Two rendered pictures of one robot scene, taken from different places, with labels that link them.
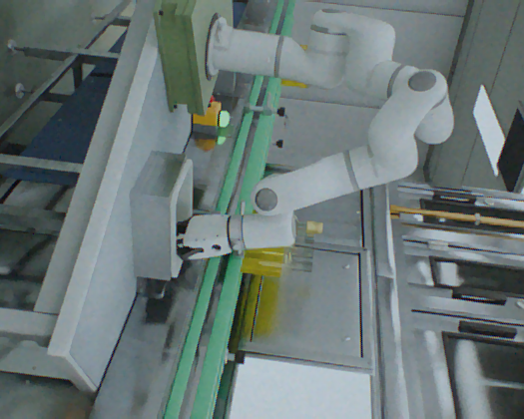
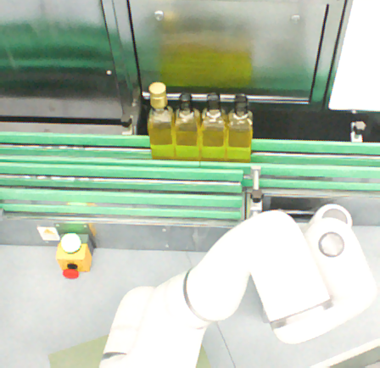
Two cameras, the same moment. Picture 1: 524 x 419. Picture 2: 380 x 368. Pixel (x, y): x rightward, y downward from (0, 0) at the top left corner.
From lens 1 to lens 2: 156 cm
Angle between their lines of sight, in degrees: 67
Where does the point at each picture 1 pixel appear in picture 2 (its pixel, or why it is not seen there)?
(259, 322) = (280, 96)
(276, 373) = (351, 80)
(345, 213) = (15, 0)
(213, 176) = (179, 230)
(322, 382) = (364, 42)
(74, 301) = not seen: outside the picture
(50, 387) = not seen: hidden behind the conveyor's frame
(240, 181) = (167, 206)
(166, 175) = not seen: hidden behind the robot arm
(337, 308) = (245, 25)
